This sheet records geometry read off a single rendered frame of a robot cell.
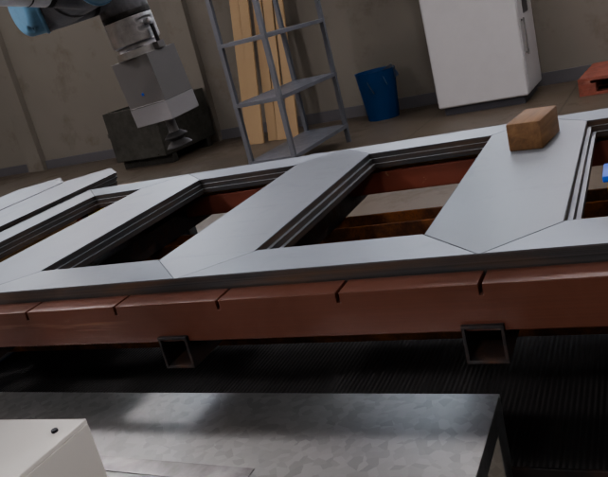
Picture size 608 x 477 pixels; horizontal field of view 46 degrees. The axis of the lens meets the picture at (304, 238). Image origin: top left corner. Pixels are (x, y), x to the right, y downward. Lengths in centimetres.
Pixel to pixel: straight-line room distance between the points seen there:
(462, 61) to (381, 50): 134
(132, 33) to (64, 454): 61
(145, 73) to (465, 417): 67
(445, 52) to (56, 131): 579
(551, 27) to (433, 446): 662
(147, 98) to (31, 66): 939
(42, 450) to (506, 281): 55
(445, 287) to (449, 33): 584
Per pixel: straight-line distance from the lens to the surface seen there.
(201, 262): 112
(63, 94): 1024
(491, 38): 657
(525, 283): 85
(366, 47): 780
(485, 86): 664
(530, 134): 133
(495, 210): 104
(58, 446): 88
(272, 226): 120
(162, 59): 115
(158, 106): 115
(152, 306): 107
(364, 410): 94
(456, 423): 88
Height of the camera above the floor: 116
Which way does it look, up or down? 17 degrees down
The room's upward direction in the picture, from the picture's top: 14 degrees counter-clockwise
